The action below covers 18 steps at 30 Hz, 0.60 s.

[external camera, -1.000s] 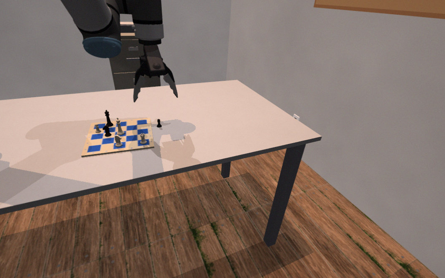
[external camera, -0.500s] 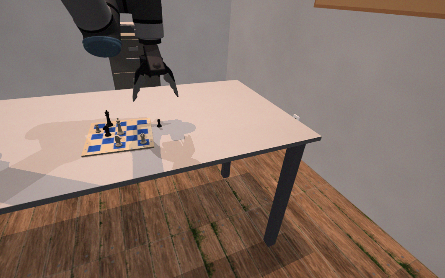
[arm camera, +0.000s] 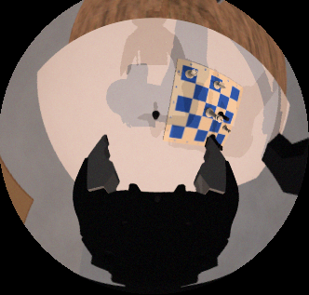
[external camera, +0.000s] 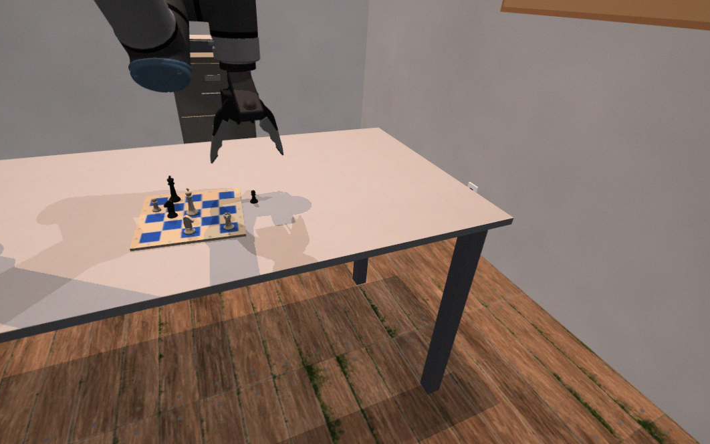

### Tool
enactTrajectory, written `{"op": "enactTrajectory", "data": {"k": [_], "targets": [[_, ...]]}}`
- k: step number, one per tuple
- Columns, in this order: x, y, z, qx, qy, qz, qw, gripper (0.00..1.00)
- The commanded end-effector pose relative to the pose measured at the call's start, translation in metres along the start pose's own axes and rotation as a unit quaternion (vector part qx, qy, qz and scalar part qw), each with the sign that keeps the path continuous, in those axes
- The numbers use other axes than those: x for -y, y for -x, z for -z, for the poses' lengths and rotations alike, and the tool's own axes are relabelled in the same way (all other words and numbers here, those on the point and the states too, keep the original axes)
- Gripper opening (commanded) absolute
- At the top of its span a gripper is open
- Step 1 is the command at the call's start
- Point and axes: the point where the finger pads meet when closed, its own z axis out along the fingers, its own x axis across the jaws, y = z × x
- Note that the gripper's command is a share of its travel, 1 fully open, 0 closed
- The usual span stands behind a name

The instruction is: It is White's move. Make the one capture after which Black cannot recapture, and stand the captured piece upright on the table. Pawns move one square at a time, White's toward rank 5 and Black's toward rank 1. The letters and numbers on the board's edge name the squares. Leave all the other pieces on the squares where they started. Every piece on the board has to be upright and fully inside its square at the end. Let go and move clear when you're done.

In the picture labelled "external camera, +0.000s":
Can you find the blue and cream chessboard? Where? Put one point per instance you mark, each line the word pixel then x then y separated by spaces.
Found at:
pixel 155 229

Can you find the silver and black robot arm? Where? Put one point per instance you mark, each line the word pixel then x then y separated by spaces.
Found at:
pixel 155 34

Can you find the white chess rook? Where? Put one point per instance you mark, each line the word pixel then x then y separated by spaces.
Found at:
pixel 228 225

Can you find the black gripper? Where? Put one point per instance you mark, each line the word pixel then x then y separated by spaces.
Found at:
pixel 221 127

